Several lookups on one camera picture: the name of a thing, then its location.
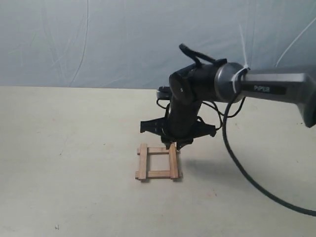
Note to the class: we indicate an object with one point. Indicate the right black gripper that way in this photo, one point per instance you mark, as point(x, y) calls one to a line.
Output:
point(179, 124)

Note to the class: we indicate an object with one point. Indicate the wooden stick with holes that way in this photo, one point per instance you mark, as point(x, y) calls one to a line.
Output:
point(158, 174)
point(152, 151)

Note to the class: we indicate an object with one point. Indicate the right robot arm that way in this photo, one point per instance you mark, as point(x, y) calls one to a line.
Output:
point(189, 87)

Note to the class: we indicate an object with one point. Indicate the white zip tie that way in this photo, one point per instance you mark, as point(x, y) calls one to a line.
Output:
point(237, 76)

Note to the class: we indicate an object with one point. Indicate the grey-blue backdrop cloth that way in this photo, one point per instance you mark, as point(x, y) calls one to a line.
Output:
point(134, 43)

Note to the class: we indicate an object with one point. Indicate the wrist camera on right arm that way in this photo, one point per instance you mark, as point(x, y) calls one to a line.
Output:
point(164, 93)

